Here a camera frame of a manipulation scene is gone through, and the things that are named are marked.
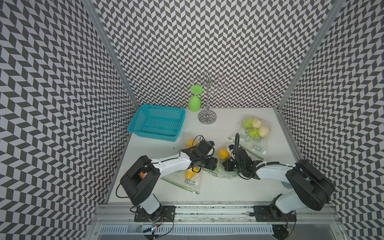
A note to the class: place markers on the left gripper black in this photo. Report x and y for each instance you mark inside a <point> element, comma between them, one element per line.
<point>212,164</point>

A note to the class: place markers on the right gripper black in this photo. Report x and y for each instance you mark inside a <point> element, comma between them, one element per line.
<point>227,166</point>

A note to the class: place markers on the zip-top bag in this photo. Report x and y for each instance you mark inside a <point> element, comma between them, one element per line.
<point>220,171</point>
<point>178,179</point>
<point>258,147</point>

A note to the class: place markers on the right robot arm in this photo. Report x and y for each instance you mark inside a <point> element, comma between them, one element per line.
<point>310,188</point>

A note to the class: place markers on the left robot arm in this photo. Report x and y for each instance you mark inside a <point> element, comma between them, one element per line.
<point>140,192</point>

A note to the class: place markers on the yellow pear middle bag upper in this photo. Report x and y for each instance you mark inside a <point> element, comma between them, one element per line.
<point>223,154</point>

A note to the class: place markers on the yellow pear bag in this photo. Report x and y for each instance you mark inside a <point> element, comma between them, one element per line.
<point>223,154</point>
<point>191,143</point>
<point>191,172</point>

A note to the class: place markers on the yellow pear left bag lower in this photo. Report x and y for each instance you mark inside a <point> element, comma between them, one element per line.
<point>191,172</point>

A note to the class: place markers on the yellow pear left bag upper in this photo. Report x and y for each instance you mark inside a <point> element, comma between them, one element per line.
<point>191,143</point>

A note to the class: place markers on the green pear far bag lower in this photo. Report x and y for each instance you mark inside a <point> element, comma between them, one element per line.
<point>253,133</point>

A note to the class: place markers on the green pear bag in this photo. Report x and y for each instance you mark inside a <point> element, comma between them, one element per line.
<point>253,133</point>
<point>247,123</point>

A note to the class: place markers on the green pear far bag upper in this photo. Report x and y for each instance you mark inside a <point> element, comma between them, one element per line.
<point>247,123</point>

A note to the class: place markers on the cream pear far bag right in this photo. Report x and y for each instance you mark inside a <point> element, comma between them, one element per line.
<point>264,131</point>

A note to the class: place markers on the cream pear bag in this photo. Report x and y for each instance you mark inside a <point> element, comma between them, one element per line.
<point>257,123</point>
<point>264,131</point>

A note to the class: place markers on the cream pear far bag upper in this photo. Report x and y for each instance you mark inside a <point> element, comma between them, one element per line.
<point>257,123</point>

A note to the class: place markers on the chrome glass holder stand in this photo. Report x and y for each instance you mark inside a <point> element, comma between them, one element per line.
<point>209,83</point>

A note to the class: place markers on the green plastic wine glass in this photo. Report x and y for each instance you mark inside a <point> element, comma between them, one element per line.
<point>195,101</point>

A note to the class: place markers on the teal plastic basket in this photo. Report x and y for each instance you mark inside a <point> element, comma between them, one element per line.
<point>157,122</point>

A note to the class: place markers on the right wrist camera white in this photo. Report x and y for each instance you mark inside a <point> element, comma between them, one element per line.
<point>231,148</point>

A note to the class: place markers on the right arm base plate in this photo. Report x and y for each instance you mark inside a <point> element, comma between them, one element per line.
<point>272,214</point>

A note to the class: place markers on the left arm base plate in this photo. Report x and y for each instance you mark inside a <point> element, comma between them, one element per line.
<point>163,214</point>

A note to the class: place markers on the aluminium front rail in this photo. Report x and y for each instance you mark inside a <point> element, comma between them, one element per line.
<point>211,213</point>

